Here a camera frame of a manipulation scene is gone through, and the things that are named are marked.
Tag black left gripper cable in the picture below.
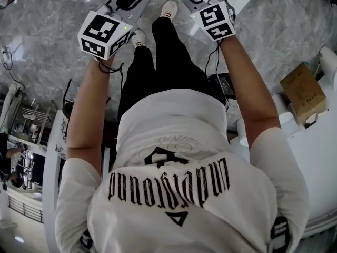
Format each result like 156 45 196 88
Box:
97 59 125 94

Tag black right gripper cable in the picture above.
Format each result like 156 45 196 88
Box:
204 40 223 82

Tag person's right white shoe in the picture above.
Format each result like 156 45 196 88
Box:
160 0 179 19

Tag person's left forearm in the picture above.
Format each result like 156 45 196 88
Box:
66 54 116 175

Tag person's black trousers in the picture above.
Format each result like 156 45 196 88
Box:
117 16 227 123

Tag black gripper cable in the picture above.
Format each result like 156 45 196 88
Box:
97 59 125 94
204 40 223 82

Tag person's white printed t-shirt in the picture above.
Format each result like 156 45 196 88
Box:
54 88 310 253

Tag person's white shoe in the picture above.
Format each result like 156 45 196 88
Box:
131 28 146 48
160 0 179 19

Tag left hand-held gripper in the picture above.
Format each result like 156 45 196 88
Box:
77 0 155 61

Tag black floor cable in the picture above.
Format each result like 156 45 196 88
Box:
2 47 25 92

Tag black metal railing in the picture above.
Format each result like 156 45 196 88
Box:
7 195 44 224

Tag person's left white shoe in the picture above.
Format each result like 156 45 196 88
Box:
131 28 146 48

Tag brown cardboard box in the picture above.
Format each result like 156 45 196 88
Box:
279 62 329 128

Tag person's right forearm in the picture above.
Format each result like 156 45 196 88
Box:
217 34 281 149

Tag metal wire rack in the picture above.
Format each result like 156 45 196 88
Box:
15 98 58 148

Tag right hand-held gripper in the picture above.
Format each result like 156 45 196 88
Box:
175 0 237 42

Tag black waist-worn device box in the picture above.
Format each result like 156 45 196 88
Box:
209 72 237 100

